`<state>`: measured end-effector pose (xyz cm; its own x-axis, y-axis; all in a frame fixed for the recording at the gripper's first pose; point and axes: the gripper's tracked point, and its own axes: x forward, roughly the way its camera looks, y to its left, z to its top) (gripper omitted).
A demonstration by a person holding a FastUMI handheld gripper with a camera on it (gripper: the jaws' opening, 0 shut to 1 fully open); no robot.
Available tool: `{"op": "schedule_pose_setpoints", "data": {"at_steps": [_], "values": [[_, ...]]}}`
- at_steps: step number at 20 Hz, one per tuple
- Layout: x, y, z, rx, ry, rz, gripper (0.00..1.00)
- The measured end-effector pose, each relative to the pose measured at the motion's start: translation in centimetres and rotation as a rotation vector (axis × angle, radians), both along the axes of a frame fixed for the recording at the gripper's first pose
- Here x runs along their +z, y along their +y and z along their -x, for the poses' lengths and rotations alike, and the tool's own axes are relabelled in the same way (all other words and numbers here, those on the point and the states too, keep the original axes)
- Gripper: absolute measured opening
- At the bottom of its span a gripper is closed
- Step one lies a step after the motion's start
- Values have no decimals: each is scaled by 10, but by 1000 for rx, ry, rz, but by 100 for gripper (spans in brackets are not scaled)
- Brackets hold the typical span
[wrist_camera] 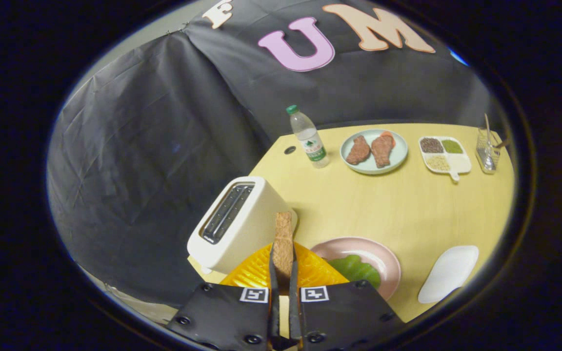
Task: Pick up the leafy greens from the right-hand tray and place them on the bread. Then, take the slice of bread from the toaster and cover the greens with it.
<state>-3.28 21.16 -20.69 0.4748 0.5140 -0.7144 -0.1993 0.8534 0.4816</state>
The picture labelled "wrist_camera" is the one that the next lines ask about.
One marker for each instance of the green lettuce leaf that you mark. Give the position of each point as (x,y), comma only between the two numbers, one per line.
(356,269)

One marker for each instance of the orange food slice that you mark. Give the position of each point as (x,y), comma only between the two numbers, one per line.
(391,139)

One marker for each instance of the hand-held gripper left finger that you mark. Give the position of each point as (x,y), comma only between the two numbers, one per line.
(232,321)

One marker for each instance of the large brown steak piece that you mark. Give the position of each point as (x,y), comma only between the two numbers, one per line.
(382,153)

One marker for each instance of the pink plate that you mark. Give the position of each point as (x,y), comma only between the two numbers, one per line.
(383,253)

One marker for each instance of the brown-crust bread slice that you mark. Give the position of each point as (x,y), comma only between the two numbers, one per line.
(283,239)

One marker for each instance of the light blue plate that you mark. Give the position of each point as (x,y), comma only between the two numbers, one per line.
(400,156)

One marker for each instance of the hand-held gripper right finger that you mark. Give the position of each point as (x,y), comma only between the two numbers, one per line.
(344,321)

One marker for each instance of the clear glass cup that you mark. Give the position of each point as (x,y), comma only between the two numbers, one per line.
(487,156)

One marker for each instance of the white oval plate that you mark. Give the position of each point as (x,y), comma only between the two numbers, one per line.
(449,273)

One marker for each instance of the white toaster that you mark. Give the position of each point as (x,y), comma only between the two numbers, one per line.
(256,224)

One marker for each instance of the small brown steak piece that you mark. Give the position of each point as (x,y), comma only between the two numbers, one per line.
(358,150)

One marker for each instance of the clear plastic water bottle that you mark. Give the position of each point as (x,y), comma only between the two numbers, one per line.
(310,141)

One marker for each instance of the black backdrop cloth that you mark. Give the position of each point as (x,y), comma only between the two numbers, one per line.
(154,146)

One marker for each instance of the white divided seasoning dish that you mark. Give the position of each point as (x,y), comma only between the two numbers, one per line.
(459,163)

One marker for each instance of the thin wooden stick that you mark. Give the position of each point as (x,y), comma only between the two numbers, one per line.
(488,127)

